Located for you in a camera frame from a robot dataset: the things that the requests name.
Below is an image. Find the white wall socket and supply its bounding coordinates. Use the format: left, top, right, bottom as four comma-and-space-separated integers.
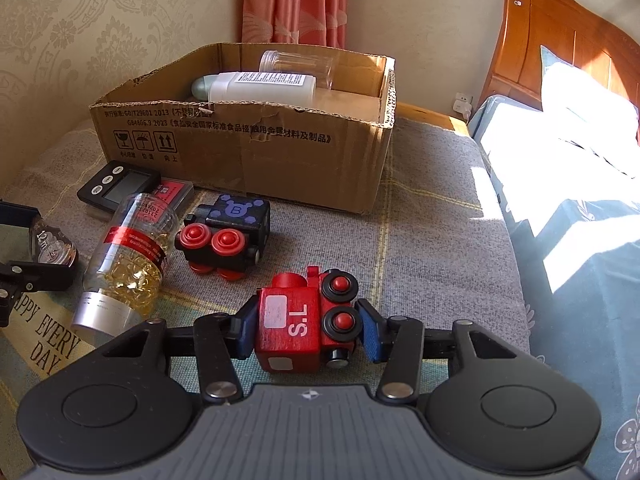
452, 91, 473, 121

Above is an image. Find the blue floral bed blanket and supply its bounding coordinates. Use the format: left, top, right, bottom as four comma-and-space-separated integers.
470, 95, 640, 480

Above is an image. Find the black blue toy train car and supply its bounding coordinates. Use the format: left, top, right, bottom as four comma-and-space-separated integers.
174, 194, 272, 281

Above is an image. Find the wooden bed headboard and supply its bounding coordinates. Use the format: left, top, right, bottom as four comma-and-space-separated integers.
480, 0, 640, 126

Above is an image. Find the clear capsule bottle silver cap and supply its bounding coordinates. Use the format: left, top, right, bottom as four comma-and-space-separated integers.
71, 192, 180, 336

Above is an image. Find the small red box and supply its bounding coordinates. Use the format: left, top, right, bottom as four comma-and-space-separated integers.
150, 179, 195, 210

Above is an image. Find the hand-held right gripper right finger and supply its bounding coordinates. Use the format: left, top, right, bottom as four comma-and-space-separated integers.
354, 299, 521, 406

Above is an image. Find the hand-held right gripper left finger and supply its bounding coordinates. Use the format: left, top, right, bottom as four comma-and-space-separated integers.
95, 296, 262, 404

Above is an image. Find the black digital timer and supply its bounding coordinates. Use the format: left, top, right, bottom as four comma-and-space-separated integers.
76, 160, 162, 207

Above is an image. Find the white plastic bottle green label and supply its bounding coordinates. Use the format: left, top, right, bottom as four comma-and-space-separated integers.
207, 71, 318, 108

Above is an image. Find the clear plastic cup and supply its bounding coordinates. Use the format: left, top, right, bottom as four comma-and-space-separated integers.
259, 50, 335, 92

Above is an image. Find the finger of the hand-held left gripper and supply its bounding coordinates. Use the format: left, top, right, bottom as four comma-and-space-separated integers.
0, 202, 44, 233
0, 259, 77, 328

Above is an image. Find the white pillow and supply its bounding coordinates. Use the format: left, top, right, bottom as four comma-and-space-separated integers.
540, 45, 640, 181

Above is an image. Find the clear brown correction tape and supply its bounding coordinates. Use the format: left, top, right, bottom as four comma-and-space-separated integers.
29, 219, 80, 276

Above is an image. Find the red toy train engine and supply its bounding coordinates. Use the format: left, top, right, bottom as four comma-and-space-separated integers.
255, 266, 363, 375

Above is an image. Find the checked green grey cloth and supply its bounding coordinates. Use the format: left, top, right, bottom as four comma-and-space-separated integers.
0, 117, 531, 480

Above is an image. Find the pink curtain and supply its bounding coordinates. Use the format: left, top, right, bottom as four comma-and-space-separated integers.
242, 0, 348, 48

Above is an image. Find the cardboard box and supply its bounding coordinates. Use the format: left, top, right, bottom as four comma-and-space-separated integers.
89, 42, 397, 215

